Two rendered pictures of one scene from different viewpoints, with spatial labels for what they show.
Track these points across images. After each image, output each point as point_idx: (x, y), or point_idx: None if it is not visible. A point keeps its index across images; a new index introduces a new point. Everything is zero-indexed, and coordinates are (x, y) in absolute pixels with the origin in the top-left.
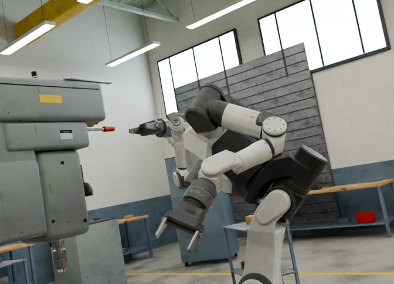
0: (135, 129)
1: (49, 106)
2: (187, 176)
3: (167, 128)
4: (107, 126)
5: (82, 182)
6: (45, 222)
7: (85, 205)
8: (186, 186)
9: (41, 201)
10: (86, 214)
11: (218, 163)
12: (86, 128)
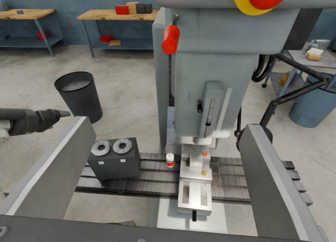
0: (262, 177)
1: None
2: (16, 108)
3: None
4: (167, 29)
5: (178, 94)
6: (172, 89)
7: (175, 115)
8: (25, 116)
9: (171, 73)
10: (174, 121)
11: None
12: (164, 15)
